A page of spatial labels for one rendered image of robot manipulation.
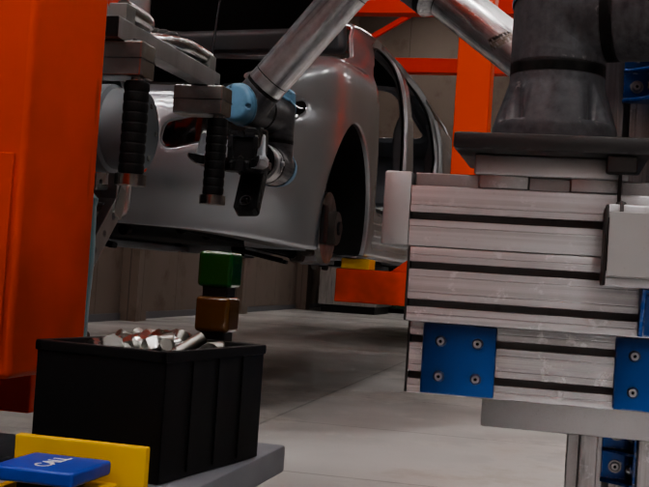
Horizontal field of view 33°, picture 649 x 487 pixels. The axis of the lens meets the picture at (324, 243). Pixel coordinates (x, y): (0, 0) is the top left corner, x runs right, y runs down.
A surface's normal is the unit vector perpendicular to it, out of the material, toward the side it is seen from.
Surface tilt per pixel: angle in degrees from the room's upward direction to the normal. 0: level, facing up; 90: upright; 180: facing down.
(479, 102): 90
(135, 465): 90
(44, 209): 90
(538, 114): 72
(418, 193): 90
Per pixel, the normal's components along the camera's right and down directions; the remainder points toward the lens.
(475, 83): -0.24, -0.04
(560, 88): -0.08, -0.33
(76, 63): 0.97, 0.06
